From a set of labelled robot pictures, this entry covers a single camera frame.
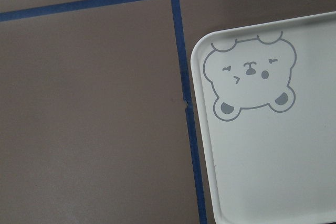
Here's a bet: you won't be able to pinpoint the white bear-print tray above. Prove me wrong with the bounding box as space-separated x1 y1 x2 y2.
191 12 335 223

